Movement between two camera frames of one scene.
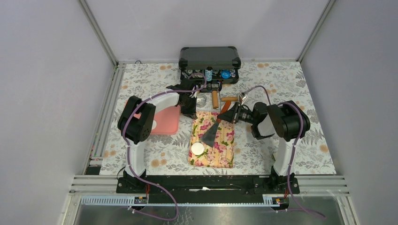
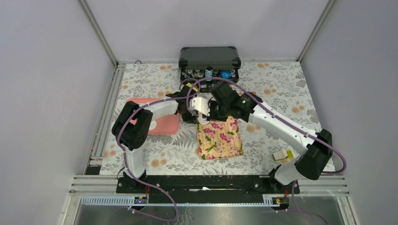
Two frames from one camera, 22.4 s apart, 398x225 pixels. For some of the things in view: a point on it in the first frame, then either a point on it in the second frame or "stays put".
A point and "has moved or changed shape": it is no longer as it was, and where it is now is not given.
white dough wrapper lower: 154,124 stays put
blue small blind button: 225,74 stays put
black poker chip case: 219,64 stays put
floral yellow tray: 221,154 has moved or changed shape
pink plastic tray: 167,121 stays put
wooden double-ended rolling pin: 215,99 has moved or changed shape
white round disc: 197,148 to 203,121
